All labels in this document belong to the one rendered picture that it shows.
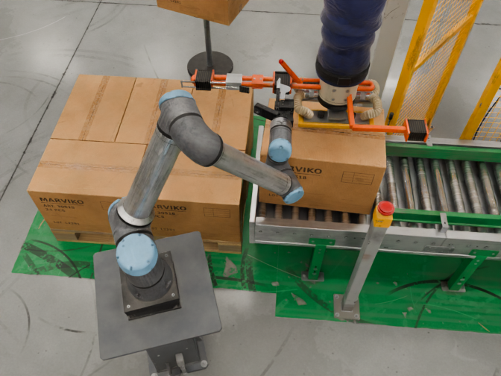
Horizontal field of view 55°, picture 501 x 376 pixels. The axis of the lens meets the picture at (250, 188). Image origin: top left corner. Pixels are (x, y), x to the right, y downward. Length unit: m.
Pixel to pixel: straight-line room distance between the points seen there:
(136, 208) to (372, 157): 1.14
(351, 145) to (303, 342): 1.16
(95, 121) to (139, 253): 1.49
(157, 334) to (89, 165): 1.22
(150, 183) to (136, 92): 1.61
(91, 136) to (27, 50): 1.95
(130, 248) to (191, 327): 0.45
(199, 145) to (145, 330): 0.93
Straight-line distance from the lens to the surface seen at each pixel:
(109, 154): 2.95
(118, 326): 2.14
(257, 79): 2.17
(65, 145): 3.08
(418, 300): 3.09
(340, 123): 2.18
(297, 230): 2.51
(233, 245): 2.97
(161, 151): 1.64
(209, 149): 1.49
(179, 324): 2.09
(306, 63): 4.34
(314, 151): 2.32
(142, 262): 1.82
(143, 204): 1.83
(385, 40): 3.27
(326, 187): 2.45
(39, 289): 3.22
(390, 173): 2.84
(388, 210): 2.06
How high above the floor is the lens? 2.68
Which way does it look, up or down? 53 degrees down
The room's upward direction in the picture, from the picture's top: straight up
